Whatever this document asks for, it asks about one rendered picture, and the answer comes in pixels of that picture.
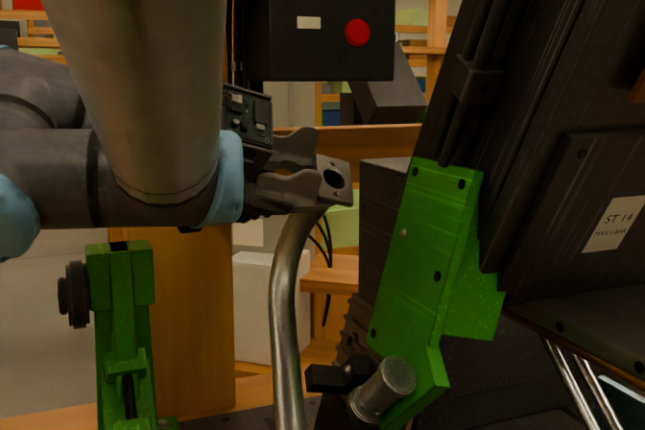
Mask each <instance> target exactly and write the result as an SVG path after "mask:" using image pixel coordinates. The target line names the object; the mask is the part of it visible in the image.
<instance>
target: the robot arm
mask: <svg viewBox="0 0 645 430"><path fill-rule="evenodd" d="M40 1H41V3H42V6H43V8H44V10H45V12H46V14H47V17H48V19H49V21H50V24H51V26H52V29H53V31H54V33H55V36H56V38H57V41H58V43H59V45H60V49H61V51H62V53H63V55H64V58H65V60H66V62H67V64H64V63H60V62H57V61H53V60H48V59H44V58H41V57H37V56H34V55H30V54H27V53H23V52H20V51H16V50H14V49H13V48H12V47H10V46H7V45H0V263H4V262H6V261H7V260H8V259H10V258H16V257H19V256H21V255H22V254H24V253H25V252H26V251H27V250H28V249H29V248H30V246H31V245H32V244H33V242H34V240H35V238H36V237H37V236H38V234H39V230H40V229H71V228H97V227H177V228H178V230H179V232H180V233H190V232H199V231H201V230H202V228H203V227H204V226H217V225H229V224H233V223H235V222H236V221H237V220H238V219H239V218H240V216H241V214H242V212H245V213H248V214H251V215H259V216H268V215H288V214H289V213H303V212H310V211H316V210H321V209H325V208H328V207H330V206H333V205H336V204H334V203H326V202H322V201H317V200H316V199H317V196H318V193H319V189H320V186H321V183H322V180H323V175H322V174H321V173H320V172H318V171H316V170H314V164H313V156H314V153H315V150H316V146H317V142H318V138H319V132H318V130H317V129H316V128H314V127H309V126H304V127H301V128H299V129H298V130H296V131H294V132H292V133H290V134H288V135H276V134H273V104H272V102H271V100H272V96H269V95H266V94H263V93H259V92H256V91H252V90H249V89H246V88H243V87H240V86H237V85H233V84H227V83H224V82H223V75H224V55H225V37H226V18H227V0H40ZM233 90H235V91H233ZM236 91H238V92H236ZM240 92H242V93H240ZM243 93H245V94H243ZM246 94H249V95H246ZM250 95H251V96H250ZM252 96H255V97H252ZM256 97H258V98H256ZM261 169H263V170H269V171H273V170H276V169H284V170H287V171H290V172H292V173H293V175H291V176H282V175H279V174H276V173H271V172H266V173H262V174H260V175H258V176H257V179H256V183H252V182H253V179H252V178H253V176H254V175H255V173H256V171H257V170H261Z"/></svg>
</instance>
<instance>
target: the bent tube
mask: <svg viewBox="0 0 645 430"><path fill-rule="evenodd" d="M313 164H314V170H316V171H318V172H320V173H321V174H322V183H321V186H320V189H319V193H318V196H317V199H316V200H317V201H322V202H326V203H334V204H338V205H342V206H347V207H352V206H353V205H354V199H353V191H352V183H351V174H350V167H349V162H348V161H344V160H340V159H337V158H333V157H329V156H325V155H319V154H315V155H314V156H313ZM328 208H329V207H328ZM328 208H325V209H321V210H316V211H310V212H303V213H290V215H289V217H288V219H287V221H286V223H285V225H284V227H283V229H282V231H281V233H280V236H279V239H278V242H277V245H276V248H275V254H274V259H273V263H272V268H271V274H270V281H269V293H268V312H269V328H270V343H271V359H272V375H273V390H274V406H275V430H306V421H305V411H304V400H303V389H302V380H301V369H300V359H299V339H298V329H297V318H296V307H295V290H296V280H297V273H298V268H299V261H300V257H301V254H302V251H303V248H304V245H305V243H306V240H307V238H308V236H309V234H310V232H311V230H312V229H313V227H314V226H315V224H316V223H317V222H318V221H319V219H320V218H321V217H322V216H323V214H324V213H325V212H326V211H327V209H328Z"/></svg>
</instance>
